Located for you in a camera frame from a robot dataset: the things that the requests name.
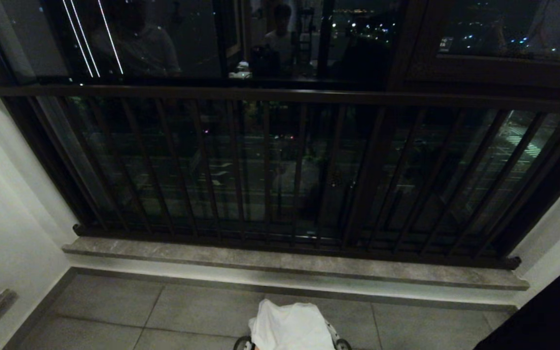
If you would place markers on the white garment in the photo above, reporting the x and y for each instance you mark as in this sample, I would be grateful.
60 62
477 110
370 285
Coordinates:
289 325

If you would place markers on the dark metal window railing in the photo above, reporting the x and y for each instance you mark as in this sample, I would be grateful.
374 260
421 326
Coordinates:
280 175

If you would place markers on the grey stone window sill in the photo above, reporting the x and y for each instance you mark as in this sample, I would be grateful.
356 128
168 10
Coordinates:
289 265

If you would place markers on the dark window frame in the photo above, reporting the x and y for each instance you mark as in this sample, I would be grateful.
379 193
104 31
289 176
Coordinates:
406 58

